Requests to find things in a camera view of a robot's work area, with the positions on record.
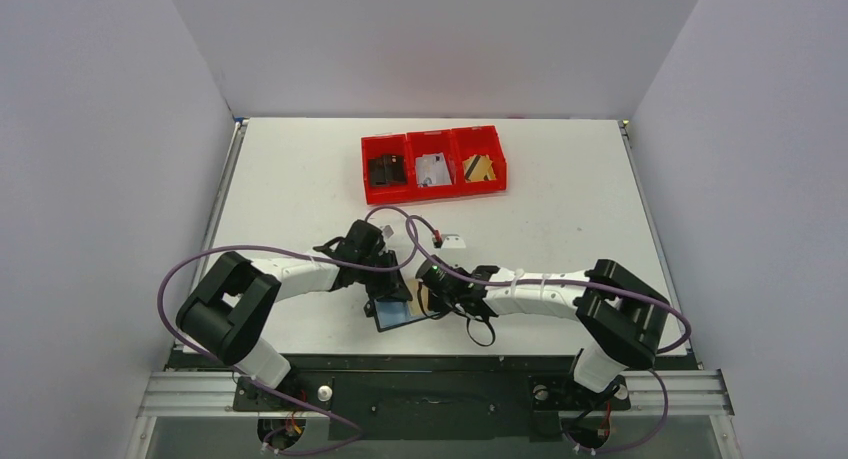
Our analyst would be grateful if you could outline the middle red bin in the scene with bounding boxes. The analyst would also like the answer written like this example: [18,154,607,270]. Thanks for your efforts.
[407,129,456,201]

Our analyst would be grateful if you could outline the left red bin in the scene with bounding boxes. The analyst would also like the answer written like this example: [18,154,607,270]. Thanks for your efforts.
[361,134,410,205]

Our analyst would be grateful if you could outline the white cards in bin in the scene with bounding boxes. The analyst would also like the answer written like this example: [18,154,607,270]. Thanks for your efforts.
[415,153,452,188]

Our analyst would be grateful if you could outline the purple cable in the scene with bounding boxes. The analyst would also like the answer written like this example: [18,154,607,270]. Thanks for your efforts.
[404,215,694,455]
[156,206,420,457]

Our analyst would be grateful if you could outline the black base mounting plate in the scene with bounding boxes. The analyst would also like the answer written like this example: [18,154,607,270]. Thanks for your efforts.
[165,349,631,443]

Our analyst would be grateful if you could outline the black leather card holder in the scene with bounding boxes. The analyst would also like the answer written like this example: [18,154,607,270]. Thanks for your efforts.
[363,299,429,333]

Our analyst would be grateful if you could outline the right red bin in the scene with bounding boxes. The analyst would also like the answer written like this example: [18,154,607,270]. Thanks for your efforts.
[450,125,508,196]

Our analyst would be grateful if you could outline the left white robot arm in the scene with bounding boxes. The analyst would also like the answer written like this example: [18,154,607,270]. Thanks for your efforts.
[176,220,412,409]

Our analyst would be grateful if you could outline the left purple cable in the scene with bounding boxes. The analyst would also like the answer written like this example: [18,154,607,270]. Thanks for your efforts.
[156,206,420,457]

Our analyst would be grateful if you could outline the gold cards in bin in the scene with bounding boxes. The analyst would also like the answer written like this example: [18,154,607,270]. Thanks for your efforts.
[462,154,497,183]

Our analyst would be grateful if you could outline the aluminium rail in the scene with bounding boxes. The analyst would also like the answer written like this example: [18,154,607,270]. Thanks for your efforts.
[138,370,734,420]

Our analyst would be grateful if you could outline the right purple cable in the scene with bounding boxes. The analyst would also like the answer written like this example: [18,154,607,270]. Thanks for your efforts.
[404,215,694,455]

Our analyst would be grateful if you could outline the black card holders in bin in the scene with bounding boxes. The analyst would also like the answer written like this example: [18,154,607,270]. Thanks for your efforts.
[367,154,407,187]

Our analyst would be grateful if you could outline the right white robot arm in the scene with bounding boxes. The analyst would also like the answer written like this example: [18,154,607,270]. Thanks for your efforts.
[415,259,671,406]

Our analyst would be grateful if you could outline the red bin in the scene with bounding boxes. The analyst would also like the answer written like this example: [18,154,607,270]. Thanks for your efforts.
[407,129,456,201]
[450,125,508,196]
[361,134,410,205]

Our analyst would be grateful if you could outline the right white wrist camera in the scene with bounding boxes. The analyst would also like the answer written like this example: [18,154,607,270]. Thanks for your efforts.
[432,234,467,250]

